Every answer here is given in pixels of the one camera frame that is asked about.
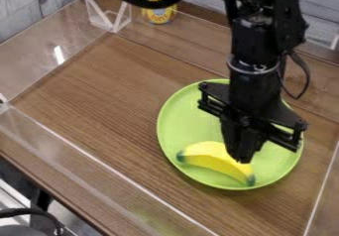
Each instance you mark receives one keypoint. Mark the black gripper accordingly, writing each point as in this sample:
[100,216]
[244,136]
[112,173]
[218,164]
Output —
[254,114]

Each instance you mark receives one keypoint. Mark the yellow toy banana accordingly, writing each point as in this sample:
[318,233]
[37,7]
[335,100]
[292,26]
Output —
[210,155]

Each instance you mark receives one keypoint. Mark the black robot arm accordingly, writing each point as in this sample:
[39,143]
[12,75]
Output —
[267,31]

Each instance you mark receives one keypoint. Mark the green round plate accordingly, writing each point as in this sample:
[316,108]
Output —
[184,125]

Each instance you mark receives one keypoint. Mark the yellow labelled tin can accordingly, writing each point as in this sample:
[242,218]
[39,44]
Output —
[159,16]

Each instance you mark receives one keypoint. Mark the clear acrylic tray wall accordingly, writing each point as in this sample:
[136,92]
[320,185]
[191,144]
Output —
[84,92]

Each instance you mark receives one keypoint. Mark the black metal table bracket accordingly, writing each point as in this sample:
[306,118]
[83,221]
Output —
[41,201]

